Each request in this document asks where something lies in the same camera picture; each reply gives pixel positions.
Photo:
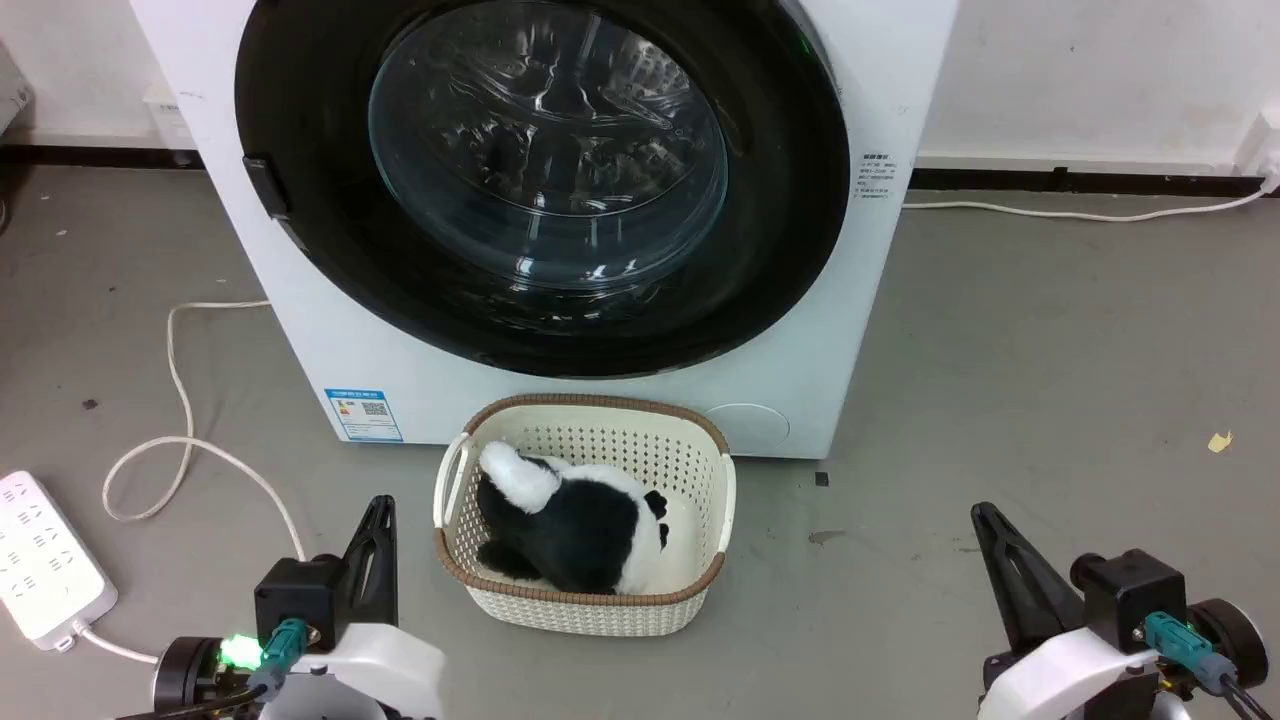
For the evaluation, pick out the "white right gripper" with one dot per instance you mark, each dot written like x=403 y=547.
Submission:
x=1070 y=675

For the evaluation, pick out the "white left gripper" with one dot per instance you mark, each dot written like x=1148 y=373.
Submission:
x=380 y=665

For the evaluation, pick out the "white front-load washing machine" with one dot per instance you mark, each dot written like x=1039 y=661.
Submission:
x=300 y=340

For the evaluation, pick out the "round black glass washer door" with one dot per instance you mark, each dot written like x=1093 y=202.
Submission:
x=780 y=230

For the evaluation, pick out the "blue white energy label sticker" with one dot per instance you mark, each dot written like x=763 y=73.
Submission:
x=364 y=414

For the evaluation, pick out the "black white plush toy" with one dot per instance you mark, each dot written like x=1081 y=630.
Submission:
x=580 y=525

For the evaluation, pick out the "cream plastic laundry basket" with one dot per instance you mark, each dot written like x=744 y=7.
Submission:
x=600 y=610

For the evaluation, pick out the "yellow paper scrap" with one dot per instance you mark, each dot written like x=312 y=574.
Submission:
x=1220 y=441

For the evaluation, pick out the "round white filter cover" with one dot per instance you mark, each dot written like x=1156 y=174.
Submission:
x=748 y=425

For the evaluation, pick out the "white power strip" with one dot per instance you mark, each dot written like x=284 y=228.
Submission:
x=45 y=560

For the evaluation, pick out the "small printed text sticker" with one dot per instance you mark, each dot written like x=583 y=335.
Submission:
x=875 y=177

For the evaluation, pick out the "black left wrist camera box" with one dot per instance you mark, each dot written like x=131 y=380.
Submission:
x=297 y=600

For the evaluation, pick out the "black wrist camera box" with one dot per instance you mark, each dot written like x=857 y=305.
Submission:
x=297 y=600
x=1130 y=595

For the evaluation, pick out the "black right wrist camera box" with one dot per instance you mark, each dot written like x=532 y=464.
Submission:
x=1130 y=595

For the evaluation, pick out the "white wall plug box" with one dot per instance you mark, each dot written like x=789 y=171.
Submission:
x=1262 y=150

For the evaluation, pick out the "grey box by wall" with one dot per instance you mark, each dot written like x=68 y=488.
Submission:
x=12 y=90

